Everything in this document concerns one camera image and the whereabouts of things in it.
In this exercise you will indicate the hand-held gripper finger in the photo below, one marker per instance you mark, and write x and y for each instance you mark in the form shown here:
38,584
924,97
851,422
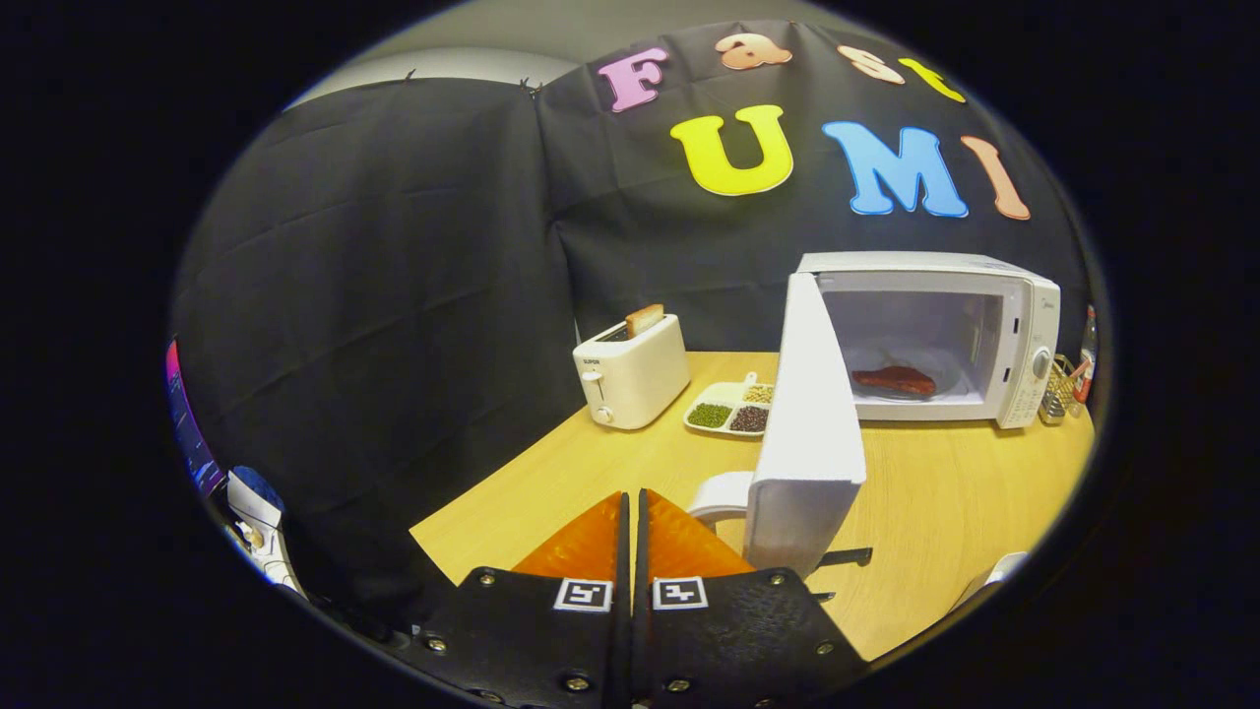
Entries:
645,630
622,630

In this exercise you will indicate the white toaster oven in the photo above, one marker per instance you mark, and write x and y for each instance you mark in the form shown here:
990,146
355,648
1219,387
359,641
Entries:
807,414

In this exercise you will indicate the red meat piece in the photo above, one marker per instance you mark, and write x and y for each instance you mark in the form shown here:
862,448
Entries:
896,380

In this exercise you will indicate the cream pop-up toaster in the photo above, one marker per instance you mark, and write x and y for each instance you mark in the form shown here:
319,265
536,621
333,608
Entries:
640,379

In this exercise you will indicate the white divided bean dish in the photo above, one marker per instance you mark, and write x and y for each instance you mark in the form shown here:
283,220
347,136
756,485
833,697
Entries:
709,416

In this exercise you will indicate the toasted bread slice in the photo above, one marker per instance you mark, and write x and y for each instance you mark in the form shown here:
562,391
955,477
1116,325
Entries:
645,320

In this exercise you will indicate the white ribbed plate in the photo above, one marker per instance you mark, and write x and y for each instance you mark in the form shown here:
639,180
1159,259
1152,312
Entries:
994,573

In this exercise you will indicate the white and blue packet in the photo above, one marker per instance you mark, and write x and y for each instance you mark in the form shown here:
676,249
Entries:
251,502

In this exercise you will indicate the glass turntable plate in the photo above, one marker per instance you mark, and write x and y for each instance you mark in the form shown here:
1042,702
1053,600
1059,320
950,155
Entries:
945,364

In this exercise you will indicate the purple printed banner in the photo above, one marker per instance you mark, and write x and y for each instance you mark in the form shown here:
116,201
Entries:
187,433

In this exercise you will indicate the clear plastic bottle red cap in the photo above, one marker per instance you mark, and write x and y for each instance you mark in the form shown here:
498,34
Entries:
1088,345

